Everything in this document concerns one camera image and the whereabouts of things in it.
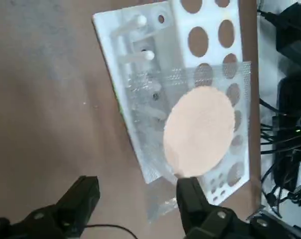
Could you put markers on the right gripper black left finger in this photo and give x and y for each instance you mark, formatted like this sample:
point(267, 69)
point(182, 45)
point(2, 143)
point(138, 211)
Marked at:
point(53, 219)

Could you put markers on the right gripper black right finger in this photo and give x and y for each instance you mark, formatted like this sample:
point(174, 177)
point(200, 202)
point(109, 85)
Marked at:
point(197, 214)

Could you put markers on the white test tube rack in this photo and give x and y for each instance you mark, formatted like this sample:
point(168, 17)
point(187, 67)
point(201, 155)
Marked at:
point(108, 27)

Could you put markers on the black power adapter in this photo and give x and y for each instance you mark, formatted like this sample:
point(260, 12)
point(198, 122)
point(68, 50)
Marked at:
point(294, 99)
point(294, 30)

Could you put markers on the aluminium frame rail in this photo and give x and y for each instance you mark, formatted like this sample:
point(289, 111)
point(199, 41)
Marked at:
point(293, 220)

